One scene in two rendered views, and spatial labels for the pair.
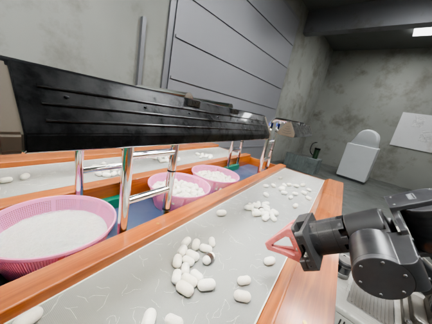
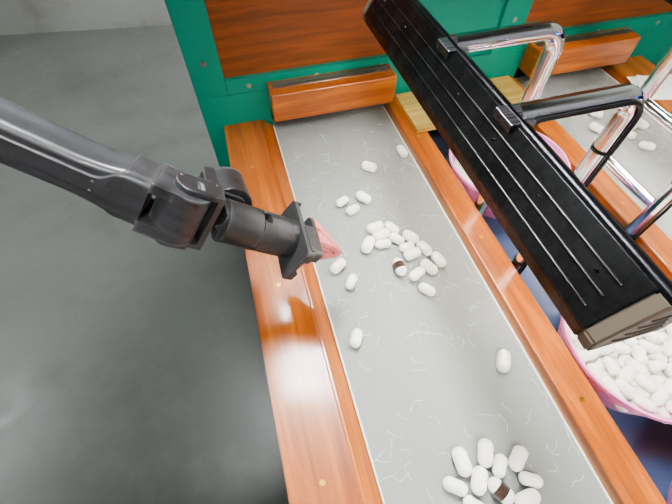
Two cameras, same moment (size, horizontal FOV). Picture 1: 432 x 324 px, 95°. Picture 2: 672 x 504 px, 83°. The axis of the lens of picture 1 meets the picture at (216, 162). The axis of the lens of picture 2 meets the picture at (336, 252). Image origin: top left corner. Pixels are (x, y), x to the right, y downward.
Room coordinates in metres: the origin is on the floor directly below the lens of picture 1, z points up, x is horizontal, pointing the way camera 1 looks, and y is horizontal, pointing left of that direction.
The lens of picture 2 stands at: (0.59, -0.39, 1.36)
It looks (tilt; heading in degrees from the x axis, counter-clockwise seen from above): 55 degrees down; 133
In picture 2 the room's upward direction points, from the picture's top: straight up
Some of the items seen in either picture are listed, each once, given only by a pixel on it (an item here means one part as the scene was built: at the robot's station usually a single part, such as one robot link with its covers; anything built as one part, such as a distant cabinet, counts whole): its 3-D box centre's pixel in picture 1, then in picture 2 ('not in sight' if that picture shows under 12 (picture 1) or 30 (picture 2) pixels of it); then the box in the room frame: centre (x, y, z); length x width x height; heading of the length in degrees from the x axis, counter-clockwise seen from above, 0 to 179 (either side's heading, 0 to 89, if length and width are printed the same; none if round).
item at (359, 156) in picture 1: (360, 155); not in sight; (5.16, -3.61, 0.66); 0.67 x 0.61 x 1.32; 51
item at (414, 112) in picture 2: not in sight; (465, 102); (0.23, 0.47, 0.77); 0.33 x 0.15 x 0.01; 59
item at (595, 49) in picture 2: not in sight; (578, 52); (0.36, 0.79, 0.83); 0.30 x 0.06 x 0.07; 59
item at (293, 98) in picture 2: not in sight; (332, 92); (0.01, 0.21, 0.83); 0.30 x 0.06 x 0.07; 59
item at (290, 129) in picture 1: (299, 129); not in sight; (1.25, -0.47, 1.08); 0.62 x 0.08 x 0.07; 149
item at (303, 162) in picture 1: (305, 155); not in sight; (5.18, -2.26, 0.38); 0.78 x 0.62 x 0.76; 52
